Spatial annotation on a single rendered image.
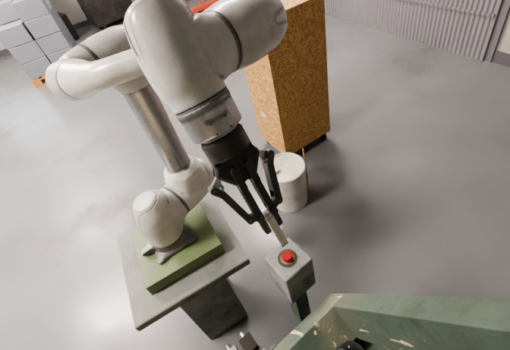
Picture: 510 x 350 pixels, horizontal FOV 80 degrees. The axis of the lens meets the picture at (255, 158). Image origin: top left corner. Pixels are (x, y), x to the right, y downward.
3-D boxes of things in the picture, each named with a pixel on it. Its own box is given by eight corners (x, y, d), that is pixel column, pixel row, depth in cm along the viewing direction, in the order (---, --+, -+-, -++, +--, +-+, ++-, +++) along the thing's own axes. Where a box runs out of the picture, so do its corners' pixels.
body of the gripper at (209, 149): (201, 149, 44) (231, 200, 47) (249, 120, 46) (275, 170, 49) (192, 143, 51) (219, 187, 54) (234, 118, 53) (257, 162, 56)
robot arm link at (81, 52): (39, 66, 71) (89, 39, 77) (24, 70, 83) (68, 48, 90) (77, 112, 78) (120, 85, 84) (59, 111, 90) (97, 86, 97)
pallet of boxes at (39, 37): (85, 69, 554) (39, -5, 470) (36, 88, 534) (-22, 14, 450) (81, 50, 645) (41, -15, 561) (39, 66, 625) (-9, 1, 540)
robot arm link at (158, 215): (140, 238, 130) (114, 206, 115) (171, 206, 139) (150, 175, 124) (164, 255, 121) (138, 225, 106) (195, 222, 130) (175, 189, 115)
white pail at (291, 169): (297, 178, 254) (290, 135, 222) (319, 200, 232) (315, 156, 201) (265, 196, 247) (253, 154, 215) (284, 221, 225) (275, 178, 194)
